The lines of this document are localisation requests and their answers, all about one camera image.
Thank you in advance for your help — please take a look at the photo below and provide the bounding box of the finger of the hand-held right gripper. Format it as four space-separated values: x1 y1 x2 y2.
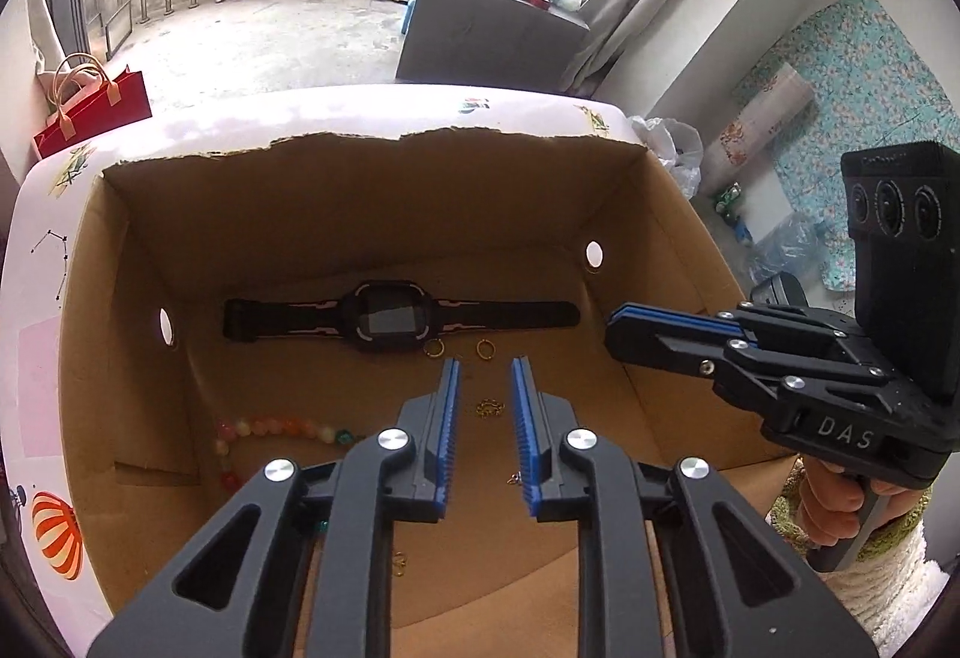
607 301 856 344
604 326 886 404

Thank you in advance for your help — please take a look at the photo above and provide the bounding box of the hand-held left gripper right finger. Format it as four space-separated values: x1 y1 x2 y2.
510 356 878 658

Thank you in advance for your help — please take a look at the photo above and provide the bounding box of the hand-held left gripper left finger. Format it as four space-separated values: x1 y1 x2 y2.
88 358 462 658

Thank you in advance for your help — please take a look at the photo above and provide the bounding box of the black wrist watch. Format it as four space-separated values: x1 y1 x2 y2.
223 281 582 355

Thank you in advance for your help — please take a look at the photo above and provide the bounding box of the multicolour bead necklace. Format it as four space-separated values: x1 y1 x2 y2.
214 414 359 533

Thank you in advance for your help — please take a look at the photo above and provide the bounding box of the large brown cardboard box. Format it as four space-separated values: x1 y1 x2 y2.
56 128 796 658

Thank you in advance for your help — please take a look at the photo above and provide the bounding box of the person's right forearm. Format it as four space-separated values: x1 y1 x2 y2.
769 478 950 658

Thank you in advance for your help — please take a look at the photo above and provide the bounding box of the person's right hand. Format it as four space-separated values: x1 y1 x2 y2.
799 461 875 545

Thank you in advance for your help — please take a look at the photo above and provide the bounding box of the grey small appliance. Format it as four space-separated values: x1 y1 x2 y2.
750 275 807 314

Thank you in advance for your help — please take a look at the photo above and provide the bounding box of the clear plastic bag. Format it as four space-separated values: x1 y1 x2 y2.
750 215 826 288

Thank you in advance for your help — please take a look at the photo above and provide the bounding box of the white plastic bag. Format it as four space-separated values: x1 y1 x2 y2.
630 116 704 201

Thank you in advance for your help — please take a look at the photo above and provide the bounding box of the floral paper roll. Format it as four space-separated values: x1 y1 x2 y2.
718 65 815 168

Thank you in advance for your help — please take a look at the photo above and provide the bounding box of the turquoise floral cloth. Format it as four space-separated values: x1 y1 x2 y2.
731 0 960 291

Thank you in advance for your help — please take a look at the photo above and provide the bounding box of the grey cabinet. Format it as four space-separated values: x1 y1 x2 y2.
396 0 593 100

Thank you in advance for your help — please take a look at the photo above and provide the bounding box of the red gift bag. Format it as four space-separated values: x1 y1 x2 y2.
34 53 152 160

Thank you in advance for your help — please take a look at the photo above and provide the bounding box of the leaning metal frame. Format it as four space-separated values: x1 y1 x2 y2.
86 0 136 59

